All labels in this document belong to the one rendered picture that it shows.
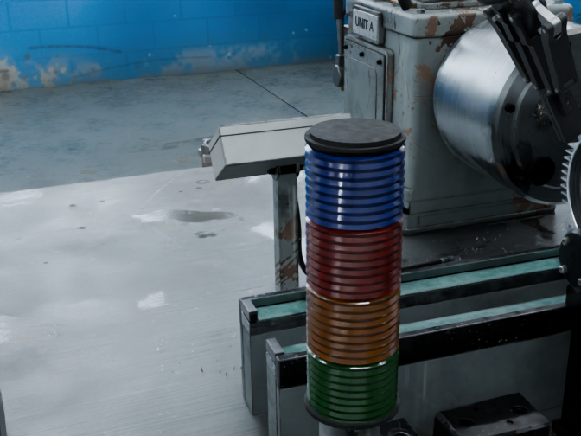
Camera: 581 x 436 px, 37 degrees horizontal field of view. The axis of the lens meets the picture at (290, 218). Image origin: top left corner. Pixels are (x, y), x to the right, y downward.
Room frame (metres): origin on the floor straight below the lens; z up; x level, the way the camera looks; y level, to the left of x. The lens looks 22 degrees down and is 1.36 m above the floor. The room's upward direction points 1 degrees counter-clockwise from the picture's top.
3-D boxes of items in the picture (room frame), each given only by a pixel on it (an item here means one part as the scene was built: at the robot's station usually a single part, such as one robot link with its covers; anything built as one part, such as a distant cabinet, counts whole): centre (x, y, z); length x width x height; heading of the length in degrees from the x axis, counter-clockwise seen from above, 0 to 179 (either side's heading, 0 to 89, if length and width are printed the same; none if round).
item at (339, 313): (0.49, -0.04, 1.10); 0.06 x 0.06 x 0.04
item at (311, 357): (0.49, -0.04, 1.05); 0.06 x 0.06 x 0.04
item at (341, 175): (0.49, -0.04, 1.19); 0.06 x 0.06 x 0.04
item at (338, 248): (0.49, -0.04, 1.14); 0.06 x 0.06 x 0.04
